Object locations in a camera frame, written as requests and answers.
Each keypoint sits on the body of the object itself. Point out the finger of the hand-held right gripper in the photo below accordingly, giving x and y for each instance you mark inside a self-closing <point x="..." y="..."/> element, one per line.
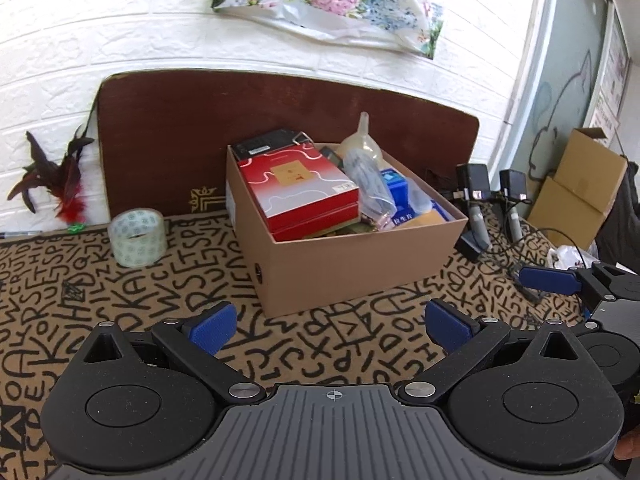
<point x="547" y="280"/>

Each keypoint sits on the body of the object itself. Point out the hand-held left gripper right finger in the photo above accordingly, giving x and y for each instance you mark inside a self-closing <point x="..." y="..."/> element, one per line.
<point x="450" y="327"/>

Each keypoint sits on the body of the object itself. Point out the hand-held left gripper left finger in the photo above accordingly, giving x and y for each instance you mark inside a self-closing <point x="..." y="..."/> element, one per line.
<point x="212" y="327"/>

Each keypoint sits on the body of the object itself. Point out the brown cardboard box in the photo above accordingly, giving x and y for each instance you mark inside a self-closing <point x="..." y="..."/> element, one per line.
<point x="340" y="270"/>

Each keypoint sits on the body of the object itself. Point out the clear plastic case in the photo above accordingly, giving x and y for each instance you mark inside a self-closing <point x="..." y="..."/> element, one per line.
<point x="367" y="185"/>

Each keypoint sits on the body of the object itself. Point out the red gift box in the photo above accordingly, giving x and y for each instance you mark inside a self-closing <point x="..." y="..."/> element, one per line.
<point x="300" y="185"/>

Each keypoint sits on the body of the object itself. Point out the translucent plastic funnel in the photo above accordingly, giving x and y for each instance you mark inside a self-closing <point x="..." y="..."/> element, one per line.
<point x="362" y="147"/>

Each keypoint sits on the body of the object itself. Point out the white plastic bag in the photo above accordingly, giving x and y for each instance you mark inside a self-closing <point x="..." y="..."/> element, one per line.
<point x="570" y="257"/>

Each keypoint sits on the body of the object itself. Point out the letter printed blanket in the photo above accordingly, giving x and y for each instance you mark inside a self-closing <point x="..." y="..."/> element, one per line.
<point x="150" y="285"/>

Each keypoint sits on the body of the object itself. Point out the open cardboard carton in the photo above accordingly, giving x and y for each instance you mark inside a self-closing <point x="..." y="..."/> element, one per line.
<point x="575" y="200"/>

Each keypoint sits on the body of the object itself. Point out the dark cloth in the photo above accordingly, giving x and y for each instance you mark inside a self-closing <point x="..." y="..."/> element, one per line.
<point x="620" y="220"/>

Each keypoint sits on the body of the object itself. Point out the black power adapter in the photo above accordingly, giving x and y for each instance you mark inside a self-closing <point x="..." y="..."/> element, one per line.
<point x="472" y="180"/>
<point x="515" y="185"/>

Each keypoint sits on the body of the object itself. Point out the patterned tape roll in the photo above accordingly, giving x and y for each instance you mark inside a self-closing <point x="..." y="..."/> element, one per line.
<point x="120" y="245"/>

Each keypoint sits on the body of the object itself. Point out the small colourful box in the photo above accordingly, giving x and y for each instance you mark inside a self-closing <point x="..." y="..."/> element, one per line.
<point x="395" y="187"/>

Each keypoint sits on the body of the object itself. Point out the black flat box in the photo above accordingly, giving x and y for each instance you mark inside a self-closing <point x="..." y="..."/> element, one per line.
<point x="260" y="145"/>

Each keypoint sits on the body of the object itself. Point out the brown wooden headboard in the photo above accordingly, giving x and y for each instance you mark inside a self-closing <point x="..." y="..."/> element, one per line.
<point x="175" y="135"/>

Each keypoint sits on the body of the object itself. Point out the red feather toy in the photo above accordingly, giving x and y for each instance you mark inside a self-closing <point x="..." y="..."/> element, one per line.
<point x="67" y="195"/>

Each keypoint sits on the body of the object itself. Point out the black pen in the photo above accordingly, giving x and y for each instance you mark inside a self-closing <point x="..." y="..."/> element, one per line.
<point x="20" y="234"/>

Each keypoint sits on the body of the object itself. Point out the frosted glass door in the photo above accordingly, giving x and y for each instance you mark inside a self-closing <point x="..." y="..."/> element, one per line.
<point x="565" y="60"/>

